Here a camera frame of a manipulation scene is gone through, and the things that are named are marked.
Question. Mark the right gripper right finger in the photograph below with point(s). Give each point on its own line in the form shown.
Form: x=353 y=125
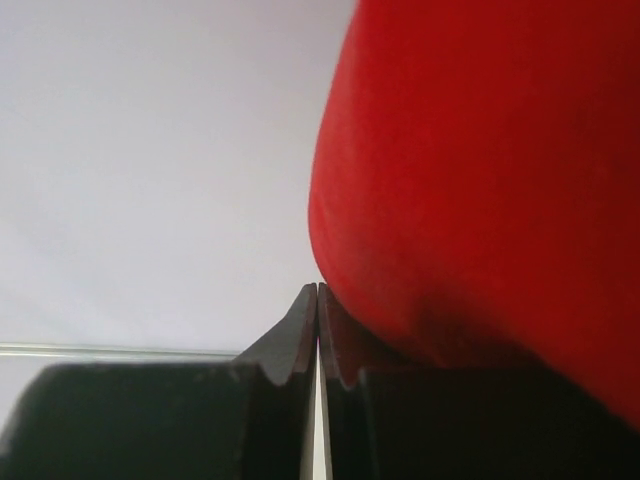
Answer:
x=388 y=418

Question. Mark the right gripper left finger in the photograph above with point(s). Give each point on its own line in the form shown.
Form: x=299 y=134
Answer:
x=248 y=418

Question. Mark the red t-shirt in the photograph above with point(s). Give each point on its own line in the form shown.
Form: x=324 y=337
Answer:
x=474 y=197

